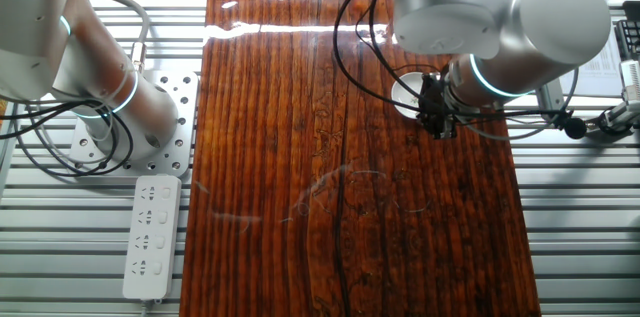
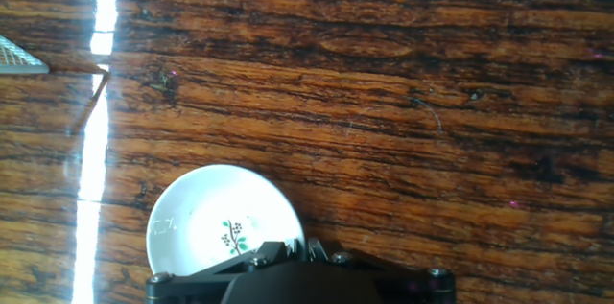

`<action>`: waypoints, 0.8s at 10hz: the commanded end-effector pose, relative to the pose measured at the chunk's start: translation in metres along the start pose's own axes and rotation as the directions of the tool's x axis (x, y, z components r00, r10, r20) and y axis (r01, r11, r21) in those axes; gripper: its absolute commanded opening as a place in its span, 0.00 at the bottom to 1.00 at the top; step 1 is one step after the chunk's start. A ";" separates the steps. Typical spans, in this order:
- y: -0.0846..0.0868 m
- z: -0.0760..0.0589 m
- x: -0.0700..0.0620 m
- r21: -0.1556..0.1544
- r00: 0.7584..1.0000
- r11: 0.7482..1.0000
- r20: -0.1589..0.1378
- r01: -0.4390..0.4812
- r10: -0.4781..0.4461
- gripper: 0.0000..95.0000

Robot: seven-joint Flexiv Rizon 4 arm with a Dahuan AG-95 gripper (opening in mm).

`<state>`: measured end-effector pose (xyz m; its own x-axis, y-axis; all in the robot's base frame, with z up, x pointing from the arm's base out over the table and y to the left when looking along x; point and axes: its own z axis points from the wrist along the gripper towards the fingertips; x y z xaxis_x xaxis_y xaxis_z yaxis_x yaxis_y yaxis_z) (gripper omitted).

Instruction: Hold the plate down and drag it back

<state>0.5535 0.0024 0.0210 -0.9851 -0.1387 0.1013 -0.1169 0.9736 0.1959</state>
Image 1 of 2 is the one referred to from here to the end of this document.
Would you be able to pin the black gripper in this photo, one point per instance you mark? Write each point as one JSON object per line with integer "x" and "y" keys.
{"x": 432, "y": 97}

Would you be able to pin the small white ceramic plate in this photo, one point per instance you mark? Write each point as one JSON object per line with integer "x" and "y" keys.
{"x": 405, "y": 94}

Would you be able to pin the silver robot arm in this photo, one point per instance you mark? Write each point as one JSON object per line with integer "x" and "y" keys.
{"x": 500, "y": 7}

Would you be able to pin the wood grain board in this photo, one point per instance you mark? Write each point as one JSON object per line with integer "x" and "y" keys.
{"x": 300, "y": 182}

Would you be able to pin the printed paper sheet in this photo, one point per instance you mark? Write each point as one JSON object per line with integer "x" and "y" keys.
{"x": 600, "y": 77}

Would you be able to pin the black keyboard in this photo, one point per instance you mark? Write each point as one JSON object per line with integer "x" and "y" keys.
{"x": 630, "y": 39}

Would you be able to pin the white power strip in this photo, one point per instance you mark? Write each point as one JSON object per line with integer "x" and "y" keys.
{"x": 152, "y": 237}

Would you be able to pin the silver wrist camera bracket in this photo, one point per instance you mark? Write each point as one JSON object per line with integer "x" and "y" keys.
{"x": 550, "y": 97}

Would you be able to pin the metal camera mount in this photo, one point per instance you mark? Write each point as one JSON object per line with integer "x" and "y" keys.
{"x": 617, "y": 116}

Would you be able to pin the small silver ribbed camera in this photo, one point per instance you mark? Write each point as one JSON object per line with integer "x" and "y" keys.
{"x": 631, "y": 77}

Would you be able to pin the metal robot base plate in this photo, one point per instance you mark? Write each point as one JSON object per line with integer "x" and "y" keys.
{"x": 180, "y": 122}

